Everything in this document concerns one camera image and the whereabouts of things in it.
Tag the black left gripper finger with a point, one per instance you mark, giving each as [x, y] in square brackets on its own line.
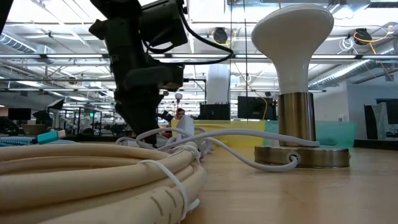
[140, 118]
[158, 109]

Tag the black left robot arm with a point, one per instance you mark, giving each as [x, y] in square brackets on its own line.
[5, 14]

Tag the person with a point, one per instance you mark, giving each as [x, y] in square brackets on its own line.
[180, 113]

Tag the white globe lamp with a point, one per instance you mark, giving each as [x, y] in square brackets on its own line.
[178, 96]

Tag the black slotted box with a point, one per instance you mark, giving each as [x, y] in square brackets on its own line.
[214, 112]

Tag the white pillar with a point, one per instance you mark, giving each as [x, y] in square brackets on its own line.
[217, 84]

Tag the yellow plastic bin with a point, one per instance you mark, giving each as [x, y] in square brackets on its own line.
[236, 124]

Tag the small black monitor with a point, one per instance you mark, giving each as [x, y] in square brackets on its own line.
[18, 114]

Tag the white dome brass lamp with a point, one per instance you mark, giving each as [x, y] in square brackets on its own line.
[292, 40]

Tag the green plastic bin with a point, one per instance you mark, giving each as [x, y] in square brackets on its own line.
[335, 133]

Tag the dark partition panel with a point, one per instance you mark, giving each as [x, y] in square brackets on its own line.
[370, 121]

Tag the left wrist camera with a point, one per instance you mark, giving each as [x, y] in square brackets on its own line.
[164, 21]

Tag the black aluminium table frame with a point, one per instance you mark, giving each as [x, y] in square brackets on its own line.
[373, 143]

